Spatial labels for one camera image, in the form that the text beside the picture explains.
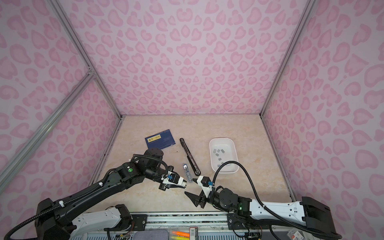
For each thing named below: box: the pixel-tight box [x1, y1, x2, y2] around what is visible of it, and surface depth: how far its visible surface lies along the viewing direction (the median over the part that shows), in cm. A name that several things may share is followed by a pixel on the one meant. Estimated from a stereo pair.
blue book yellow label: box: [144, 129, 176, 149], surface depth 106 cm
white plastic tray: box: [209, 137, 240, 174], surface depth 100 cm
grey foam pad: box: [133, 230, 169, 240], surface depth 69 cm
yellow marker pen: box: [171, 236, 190, 240], surface depth 70 cm
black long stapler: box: [179, 138, 201, 177], surface depth 95 cm
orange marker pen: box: [172, 230, 190, 238], surface depth 72 cm
